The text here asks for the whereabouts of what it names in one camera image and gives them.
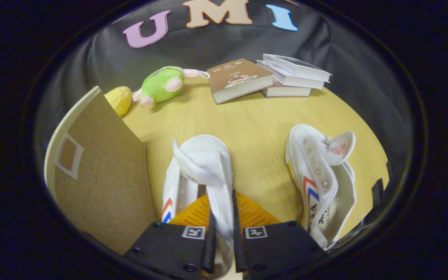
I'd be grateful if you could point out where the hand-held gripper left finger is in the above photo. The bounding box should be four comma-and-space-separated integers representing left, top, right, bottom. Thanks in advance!
124, 193, 217, 280

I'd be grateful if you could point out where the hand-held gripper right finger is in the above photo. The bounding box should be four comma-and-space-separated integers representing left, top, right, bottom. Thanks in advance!
231, 189, 327, 280

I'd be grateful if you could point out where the white canvas shoe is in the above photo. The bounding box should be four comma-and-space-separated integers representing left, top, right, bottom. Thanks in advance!
161, 135, 235, 278
285, 124, 357, 250

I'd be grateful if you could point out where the beige fabric storage box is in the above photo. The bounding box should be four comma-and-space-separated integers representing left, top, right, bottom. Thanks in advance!
44, 86, 158, 255

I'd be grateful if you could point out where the black table clamp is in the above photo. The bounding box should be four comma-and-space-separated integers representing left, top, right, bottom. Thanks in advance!
371, 178, 385, 207

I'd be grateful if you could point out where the yellow plush toy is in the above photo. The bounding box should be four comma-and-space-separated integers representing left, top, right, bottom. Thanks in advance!
104, 86, 133, 117

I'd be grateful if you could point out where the green plush toy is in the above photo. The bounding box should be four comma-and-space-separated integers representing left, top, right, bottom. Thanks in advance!
132, 66, 211, 107

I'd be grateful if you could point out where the white thick book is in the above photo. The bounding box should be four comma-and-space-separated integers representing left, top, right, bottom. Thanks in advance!
256, 59, 326, 90

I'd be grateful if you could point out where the white book dark cover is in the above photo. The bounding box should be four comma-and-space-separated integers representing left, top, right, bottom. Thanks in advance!
262, 54, 332, 82

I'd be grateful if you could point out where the black backdrop cloth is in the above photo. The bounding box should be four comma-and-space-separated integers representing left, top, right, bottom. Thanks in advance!
33, 0, 415, 249

